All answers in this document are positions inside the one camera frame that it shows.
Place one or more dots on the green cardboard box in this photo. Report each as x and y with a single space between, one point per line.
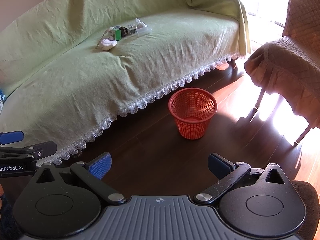
116 35

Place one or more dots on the white tissue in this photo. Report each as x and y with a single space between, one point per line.
140 23

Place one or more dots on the clear plastic cup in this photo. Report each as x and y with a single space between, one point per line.
143 31

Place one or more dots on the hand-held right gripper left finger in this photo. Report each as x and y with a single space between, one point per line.
100 166

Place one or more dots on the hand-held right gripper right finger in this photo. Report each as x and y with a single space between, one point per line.
217 163

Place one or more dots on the white printed medicine box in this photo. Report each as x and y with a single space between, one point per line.
131 28

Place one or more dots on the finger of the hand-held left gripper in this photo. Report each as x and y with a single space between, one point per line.
42 148
11 137

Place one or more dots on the window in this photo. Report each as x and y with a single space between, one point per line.
270 5

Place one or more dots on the white knitted cloth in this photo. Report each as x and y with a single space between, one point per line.
107 44

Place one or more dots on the dark brown fabric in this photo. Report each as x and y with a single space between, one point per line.
307 210

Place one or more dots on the green covered sofa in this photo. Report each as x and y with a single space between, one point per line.
150 55

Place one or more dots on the purple velvet scrunchie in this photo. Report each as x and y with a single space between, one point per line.
123 30

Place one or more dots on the red plastic mesh basket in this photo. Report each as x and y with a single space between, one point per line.
192 112

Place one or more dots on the quilted covered wooden chair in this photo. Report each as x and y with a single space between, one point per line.
287 55

